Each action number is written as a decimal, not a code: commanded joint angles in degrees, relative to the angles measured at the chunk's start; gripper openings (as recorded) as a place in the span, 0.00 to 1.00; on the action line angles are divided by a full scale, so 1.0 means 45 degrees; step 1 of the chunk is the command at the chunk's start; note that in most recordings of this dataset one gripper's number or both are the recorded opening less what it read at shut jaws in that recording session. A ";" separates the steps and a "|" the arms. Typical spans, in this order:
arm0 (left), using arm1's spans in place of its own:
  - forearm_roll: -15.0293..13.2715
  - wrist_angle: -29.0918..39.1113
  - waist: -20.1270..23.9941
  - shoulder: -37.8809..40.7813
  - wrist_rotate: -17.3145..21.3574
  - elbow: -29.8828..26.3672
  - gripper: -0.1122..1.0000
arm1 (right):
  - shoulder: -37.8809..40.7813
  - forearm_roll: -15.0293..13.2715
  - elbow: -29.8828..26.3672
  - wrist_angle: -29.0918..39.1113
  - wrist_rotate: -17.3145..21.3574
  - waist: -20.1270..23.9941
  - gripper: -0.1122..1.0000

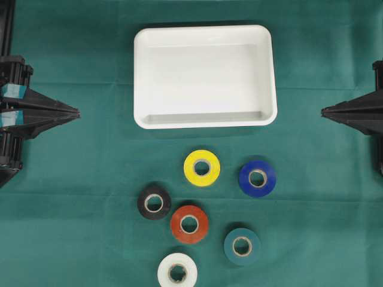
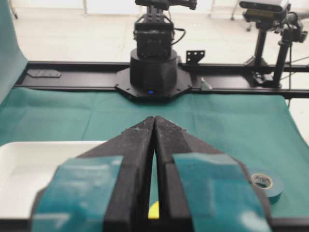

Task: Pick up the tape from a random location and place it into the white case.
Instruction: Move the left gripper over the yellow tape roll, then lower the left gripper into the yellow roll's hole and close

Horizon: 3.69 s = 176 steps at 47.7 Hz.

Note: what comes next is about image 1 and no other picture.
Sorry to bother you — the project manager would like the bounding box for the green table cloth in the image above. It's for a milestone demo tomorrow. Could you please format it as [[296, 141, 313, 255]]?
[[1, 1, 382, 286]]

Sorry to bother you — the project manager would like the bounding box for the blue tape roll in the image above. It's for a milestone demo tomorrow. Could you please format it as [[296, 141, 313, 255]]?
[[239, 160, 276, 198]]

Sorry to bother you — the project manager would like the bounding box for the white plastic tray case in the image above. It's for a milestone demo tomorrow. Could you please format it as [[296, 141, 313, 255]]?
[[133, 25, 278, 129]]

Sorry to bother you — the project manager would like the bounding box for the teal green tape roll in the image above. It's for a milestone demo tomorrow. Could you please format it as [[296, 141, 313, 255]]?
[[224, 228, 262, 266]]

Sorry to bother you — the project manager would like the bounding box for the yellow tape roll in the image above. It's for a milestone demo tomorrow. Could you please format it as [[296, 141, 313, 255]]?
[[183, 149, 221, 187]]

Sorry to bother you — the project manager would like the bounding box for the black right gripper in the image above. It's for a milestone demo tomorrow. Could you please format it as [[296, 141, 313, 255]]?
[[321, 60, 382, 175]]

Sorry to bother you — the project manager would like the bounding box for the black tape roll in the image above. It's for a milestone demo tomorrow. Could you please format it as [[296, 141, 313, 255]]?
[[137, 185, 172, 220]]

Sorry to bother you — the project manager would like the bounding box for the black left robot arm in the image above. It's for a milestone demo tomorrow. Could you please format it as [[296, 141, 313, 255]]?
[[1, 1, 80, 172]]

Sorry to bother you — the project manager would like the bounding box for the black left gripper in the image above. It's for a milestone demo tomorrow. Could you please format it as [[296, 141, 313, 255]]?
[[1, 55, 80, 167]]

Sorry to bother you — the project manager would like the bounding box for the white tape roll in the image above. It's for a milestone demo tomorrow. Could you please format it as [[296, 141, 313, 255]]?
[[157, 252, 198, 286]]

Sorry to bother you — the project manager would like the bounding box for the red tape roll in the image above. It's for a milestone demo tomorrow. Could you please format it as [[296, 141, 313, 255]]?
[[170, 205, 209, 244]]

